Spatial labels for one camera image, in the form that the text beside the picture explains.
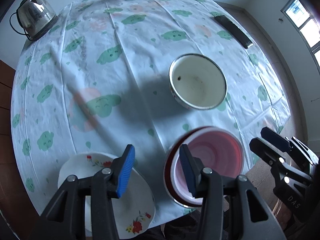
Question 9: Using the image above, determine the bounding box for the white green-cloud tablecloth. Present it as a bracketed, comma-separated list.
[10, 0, 292, 224]

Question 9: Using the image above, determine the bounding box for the white enamel bowl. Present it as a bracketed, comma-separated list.
[169, 53, 227, 110]

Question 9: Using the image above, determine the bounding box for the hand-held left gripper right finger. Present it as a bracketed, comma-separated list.
[179, 144, 287, 240]

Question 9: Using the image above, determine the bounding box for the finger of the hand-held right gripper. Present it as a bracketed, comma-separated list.
[249, 137, 313, 188]
[260, 127, 319, 165]

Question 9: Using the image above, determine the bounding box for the white red-flower plate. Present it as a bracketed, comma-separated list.
[58, 152, 156, 239]

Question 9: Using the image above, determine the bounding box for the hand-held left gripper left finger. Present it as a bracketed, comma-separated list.
[30, 144, 136, 240]

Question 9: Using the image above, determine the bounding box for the black remote control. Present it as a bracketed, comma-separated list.
[214, 16, 253, 49]

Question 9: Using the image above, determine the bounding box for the window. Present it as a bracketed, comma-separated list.
[281, 0, 320, 68]

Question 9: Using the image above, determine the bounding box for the glass electric kettle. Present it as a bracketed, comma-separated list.
[10, 0, 58, 41]

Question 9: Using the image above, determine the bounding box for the red plastic bowl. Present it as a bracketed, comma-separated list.
[163, 126, 244, 207]

